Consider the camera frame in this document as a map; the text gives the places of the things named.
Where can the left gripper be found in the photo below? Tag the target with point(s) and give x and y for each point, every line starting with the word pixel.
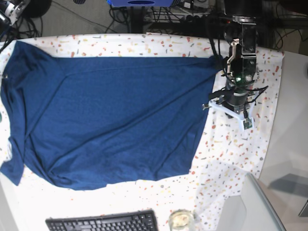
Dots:
pixel 233 99

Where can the dark blue t-shirt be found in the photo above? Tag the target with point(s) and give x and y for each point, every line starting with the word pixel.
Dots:
pixel 83 123

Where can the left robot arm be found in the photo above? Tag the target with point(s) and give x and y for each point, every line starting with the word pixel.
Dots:
pixel 238 25

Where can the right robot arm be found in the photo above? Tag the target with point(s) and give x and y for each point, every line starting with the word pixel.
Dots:
pixel 11 10

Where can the terrazzo patterned tablecloth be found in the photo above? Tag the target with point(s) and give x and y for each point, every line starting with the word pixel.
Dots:
pixel 223 158

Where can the black computer keyboard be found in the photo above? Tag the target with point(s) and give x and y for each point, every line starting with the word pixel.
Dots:
pixel 133 221

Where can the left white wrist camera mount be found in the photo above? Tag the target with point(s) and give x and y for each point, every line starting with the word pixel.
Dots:
pixel 245 117

